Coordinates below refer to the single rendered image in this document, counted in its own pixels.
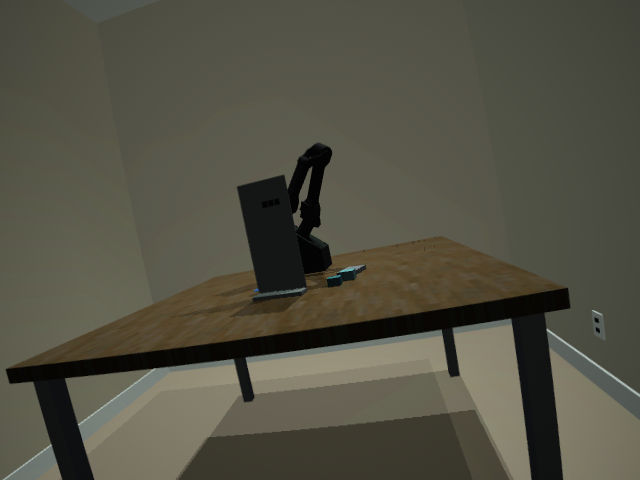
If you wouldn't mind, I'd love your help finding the teal square block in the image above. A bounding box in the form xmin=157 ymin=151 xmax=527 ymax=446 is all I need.
xmin=327 ymin=275 xmax=343 ymax=287

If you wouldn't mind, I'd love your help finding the grey panel with socket openings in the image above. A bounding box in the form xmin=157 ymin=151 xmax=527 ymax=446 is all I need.
xmin=237 ymin=175 xmax=308 ymax=302

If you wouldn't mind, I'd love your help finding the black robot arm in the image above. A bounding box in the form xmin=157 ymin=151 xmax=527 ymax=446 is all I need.
xmin=287 ymin=143 xmax=332 ymax=239

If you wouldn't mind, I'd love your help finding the light teal cube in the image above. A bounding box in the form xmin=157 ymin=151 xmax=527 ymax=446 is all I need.
xmin=339 ymin=268 xmax=357 ymax=281

